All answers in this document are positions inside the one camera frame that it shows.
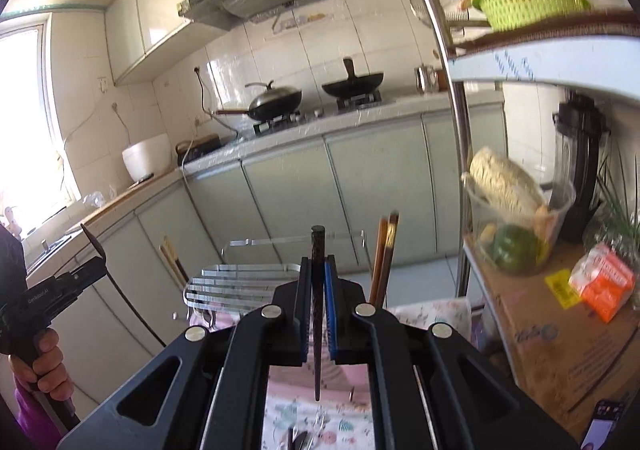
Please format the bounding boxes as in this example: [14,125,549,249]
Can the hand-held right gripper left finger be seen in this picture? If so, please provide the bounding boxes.
[57,255,314,450]

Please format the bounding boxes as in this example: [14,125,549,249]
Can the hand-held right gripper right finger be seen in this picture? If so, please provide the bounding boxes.
[323,255,582,450]

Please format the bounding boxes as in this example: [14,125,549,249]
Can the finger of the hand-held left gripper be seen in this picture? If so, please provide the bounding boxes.
[62,275,109,298]
[70,256,109,281]

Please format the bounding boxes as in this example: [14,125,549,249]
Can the black patterned chopstick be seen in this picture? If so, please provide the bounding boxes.
[310,225,329,402]

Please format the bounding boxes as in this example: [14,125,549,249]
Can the slim black chopstick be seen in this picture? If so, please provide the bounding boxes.
[80,223,167,347]

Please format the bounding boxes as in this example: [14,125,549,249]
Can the reddish brown chopstick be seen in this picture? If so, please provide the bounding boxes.
[369,216,389,307]

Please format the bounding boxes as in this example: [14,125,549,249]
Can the light wooden chopstick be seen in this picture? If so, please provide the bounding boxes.
[163,237,190,287]
[159,243,187,290]

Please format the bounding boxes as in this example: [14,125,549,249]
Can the metal wire utensil rack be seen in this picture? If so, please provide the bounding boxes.
[172,229,369,332]

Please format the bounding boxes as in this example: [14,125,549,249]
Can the brown chopstick with pale band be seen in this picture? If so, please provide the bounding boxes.
[376,213,400,310]

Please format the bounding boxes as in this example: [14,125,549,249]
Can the person's left hand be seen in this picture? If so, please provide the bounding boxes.
[9,329,77,403]

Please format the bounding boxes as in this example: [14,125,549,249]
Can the pink plastic drip tray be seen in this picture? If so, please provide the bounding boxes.
[267,364,372,401]

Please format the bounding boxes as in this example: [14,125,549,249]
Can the white rice cooker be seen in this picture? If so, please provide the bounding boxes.
[122,133,174,182]

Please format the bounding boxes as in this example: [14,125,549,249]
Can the kitchen counter cabinets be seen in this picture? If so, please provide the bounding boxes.
[20,93,507,423]

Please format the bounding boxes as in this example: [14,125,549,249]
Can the window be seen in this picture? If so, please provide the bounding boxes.
[0,16,84,232]

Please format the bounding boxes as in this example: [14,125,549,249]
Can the dark countertop appliance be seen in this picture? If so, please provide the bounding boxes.
[174,133,224,166]

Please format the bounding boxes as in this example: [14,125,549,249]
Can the green bell pepper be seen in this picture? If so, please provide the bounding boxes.
[489,225,544,275]

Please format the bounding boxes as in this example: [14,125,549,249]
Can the gas stove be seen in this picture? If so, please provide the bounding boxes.
[251,90,397,137]

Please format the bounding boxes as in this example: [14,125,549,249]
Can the brown cardboard sheet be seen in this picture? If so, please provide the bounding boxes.
[462,234,640,442]

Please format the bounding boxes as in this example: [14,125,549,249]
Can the black wok with lid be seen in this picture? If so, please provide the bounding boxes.
[214,80,304,124]

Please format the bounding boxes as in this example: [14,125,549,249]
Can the napa cabbage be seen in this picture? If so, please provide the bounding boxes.
[468,145,549,219]

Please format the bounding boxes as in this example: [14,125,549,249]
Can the black open wok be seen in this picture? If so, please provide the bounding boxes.
[321,58,386,99]

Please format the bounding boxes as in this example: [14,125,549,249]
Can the orange carrot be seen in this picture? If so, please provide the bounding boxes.
[533,205,557,237]

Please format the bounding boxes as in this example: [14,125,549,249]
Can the clear plastic container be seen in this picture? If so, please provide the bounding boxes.
[460,169,577,276]

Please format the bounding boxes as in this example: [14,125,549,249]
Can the steel kettle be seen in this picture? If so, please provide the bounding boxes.
[414,65,439,94]

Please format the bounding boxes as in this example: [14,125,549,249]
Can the metal storage shelf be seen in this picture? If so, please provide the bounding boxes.
[389,0,640,450]

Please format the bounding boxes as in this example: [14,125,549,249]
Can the orange snack packet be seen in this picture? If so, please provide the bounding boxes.
[568,243,637,324]

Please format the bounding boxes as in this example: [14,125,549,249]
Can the black blender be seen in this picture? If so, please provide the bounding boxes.
[552,100,613,244]

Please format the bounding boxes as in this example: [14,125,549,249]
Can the smartphone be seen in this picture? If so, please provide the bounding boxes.
[581,399,627,450]

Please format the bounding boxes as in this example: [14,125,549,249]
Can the green scallions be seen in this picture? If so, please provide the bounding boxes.
[584,149,640,257]

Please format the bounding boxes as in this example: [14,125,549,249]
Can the printed cardboard shelf liner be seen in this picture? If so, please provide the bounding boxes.
[446,9,640,87]

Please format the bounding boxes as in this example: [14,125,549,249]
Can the green plastic basket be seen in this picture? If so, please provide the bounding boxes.
[470,0,593,32]

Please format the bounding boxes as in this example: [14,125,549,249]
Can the black power cable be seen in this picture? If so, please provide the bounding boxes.
[192,66,240,142]

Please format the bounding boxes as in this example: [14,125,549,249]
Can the white wall cabinets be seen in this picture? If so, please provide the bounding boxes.
[104,0,436,87]

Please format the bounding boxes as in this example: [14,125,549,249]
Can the clear wall shelf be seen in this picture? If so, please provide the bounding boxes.
[265,12,337,39]

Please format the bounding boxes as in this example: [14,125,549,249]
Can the wire mesh strainer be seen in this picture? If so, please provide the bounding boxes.
[408,0,464,26]

